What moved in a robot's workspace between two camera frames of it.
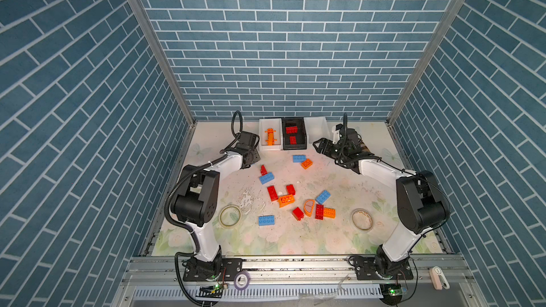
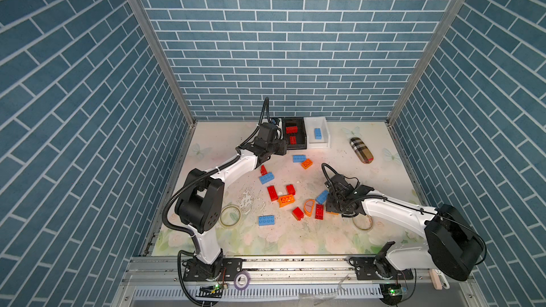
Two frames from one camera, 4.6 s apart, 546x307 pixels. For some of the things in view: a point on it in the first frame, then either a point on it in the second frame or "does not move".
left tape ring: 229,216 does not move
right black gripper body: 333,151 to 334,205
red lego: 291,130 does not move
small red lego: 291,190 does not move
